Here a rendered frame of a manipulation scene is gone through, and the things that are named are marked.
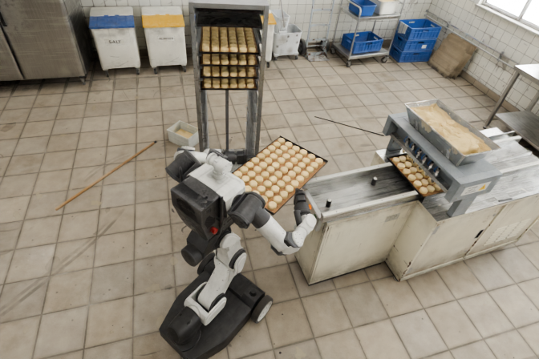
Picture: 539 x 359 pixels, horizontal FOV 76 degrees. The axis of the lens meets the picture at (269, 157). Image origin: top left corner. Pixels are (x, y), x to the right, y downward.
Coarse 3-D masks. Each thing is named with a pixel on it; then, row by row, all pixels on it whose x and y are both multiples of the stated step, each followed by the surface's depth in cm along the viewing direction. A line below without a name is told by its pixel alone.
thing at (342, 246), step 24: (312, 192) 228; (336, 192) 230; (360, 192) 232; (384, 192) 233; (360, 216) 219; (384, 216) 230; (312, 240) 237; (336, 240) 229; (360, 240) 241; (384, 240) 254; (312, 264) 245; (336, 264) 253; (360, 264) 268
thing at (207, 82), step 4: (204, 80) 253; (208, 80) 249; (212, 80) 254; (216, 80) 250; (220, 80) 254; (224, 80) 251; (228, 80) 255; (232, 80) 252; (236, 80) 252; (240, 80) 253; (244, 80) 253; (248, 80) 254; (252, 80) 254; (204, 84) 245; (208, 84) 245; (212, 84) 249; (216, 84) 246; (220, 84) 250; (224, 84) 247; (228, 84) 248; (232, 84) 248; (236, 84) 248; (240, 84) 248; (244, 84) 249; (248, 84) 249; (252, 84) 250
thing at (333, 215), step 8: (512, 168) 254; (520, 168) 255; (528, 168) 260; (536, 168) 265; (504, 176) 255; (408, 192) 227; (416, 192) 227; (376, 200) 219; (384, 200) 219; (392, 200) 221; (400, 200) 225; (408, 200) 229; (344, 208) 212; (352, 208) 212; (360, 208) 214; (368, 208) 218; (376, 208) 221; (328, 216) 207; (336, 216) 211; (344, 216) 214
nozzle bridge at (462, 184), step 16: (384, 128) 251; (400, 128) 235; (400, 144) 243; (416, 144) 223; (432, 144) 222; (416, 160) 231; (432, 160) 212; (448, 160) 210; (480, 160) 213; (432, 176) 219; (448, 176) 213; (464, 176) 200; (480, 176) 201; (496, 176) 204; (448, 192) 204; (464, 192) 203; (480, 192) 211; (464, 208) 219
